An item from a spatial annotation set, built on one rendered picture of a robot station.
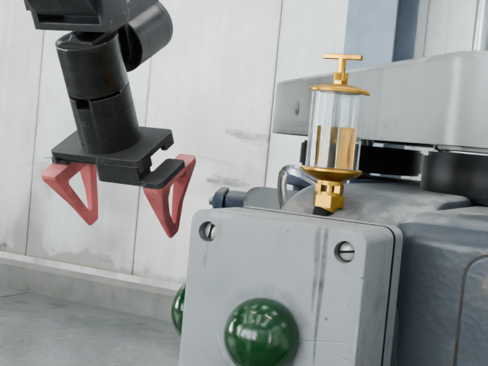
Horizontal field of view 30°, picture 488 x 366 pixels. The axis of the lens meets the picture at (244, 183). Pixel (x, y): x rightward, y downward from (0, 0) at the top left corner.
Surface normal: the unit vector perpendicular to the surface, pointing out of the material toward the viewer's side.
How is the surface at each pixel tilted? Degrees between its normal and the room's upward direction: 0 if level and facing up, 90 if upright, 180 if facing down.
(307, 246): 90
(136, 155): 29
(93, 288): 90
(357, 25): 90
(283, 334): 74
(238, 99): 90
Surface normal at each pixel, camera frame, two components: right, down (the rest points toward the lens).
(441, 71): -0.98, -0.08
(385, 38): -0.46, 0.00
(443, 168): -0.88, -0.06
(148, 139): -0.14, -0.86
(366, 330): 0.89, 0.11
